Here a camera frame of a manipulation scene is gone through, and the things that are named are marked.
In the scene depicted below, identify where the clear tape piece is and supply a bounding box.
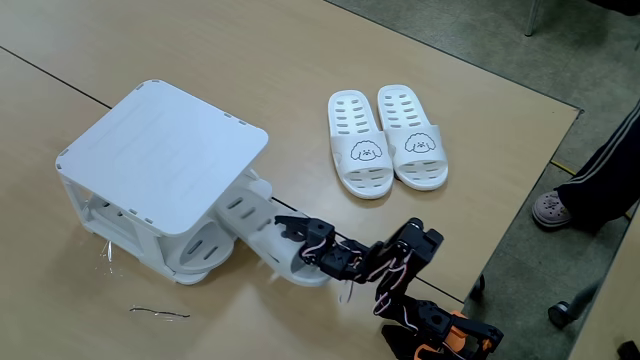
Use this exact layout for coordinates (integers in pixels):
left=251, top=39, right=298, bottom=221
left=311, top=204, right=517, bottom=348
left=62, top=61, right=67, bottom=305
left=98, top=238, right=124, bottom=279

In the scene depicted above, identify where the person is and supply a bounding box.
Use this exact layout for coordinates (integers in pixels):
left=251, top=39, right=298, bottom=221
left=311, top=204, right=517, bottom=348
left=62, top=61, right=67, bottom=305
left=555, top=99, right=640, bottom=234

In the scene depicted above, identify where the white dog slipper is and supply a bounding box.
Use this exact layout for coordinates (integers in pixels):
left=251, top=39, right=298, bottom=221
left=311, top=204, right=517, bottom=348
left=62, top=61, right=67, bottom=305
left=327, top=89, right=395, bottom=200
left=375, top=83, right=450, bottom=192

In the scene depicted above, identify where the pink clog shoe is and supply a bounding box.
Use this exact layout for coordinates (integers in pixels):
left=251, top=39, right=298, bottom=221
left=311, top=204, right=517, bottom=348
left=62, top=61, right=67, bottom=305
left=531, top=190, right=574, bottom=230

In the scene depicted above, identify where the black caster wheel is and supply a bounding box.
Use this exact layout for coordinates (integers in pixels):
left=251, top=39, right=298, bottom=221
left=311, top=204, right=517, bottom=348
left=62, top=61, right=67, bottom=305
left=616, top=339, right=640, bottom=360
left=467, top=273, right=487, bottom=301
left=544, top=299, right=574, bottom=332

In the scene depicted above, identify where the metal chair leg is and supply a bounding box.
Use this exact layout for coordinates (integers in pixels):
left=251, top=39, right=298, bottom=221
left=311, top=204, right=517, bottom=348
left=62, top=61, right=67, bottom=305
left=523, top=0, right=545, bottom=38

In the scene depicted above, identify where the white two-tier shoe rack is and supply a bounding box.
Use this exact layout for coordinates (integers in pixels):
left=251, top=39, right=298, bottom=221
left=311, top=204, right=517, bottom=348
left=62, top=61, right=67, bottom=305
left=54, top=78, right=275, bottom=286

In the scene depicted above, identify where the grey chair base leg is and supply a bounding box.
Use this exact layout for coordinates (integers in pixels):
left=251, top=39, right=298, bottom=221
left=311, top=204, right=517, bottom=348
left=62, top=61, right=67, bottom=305
left=569, top=277, right=605, bottom=321

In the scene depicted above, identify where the grey bear slipper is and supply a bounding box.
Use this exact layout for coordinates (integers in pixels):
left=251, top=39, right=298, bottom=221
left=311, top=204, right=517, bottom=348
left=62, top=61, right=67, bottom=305
left=82, top=192, right=237, bottom=275
left=214, top=178, right=334, bottom=289

